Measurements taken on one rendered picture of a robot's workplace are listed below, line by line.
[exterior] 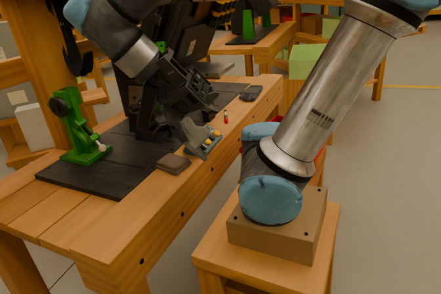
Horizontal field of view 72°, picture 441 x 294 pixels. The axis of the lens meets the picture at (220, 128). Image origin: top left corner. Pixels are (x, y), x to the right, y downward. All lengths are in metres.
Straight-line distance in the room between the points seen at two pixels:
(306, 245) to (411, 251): 1.42
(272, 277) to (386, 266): 1.29
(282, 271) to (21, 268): 1.02
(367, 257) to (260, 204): 1.49
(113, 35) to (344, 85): 0.37
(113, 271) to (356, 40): 0.71
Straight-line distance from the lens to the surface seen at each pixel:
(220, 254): 0.83
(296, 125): 0.53
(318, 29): 4.16
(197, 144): 0.58
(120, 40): 0.54
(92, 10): 0.54
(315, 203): 0.85
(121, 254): 0.84
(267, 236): 0.77
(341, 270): 1.93
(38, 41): 1.33
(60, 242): 0.97
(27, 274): 1.50
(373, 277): 1.94
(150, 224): 0.90
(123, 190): 1.03
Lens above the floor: 1.46
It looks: 26 degrees down
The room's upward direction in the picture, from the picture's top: 6 degrees counter-clockwise
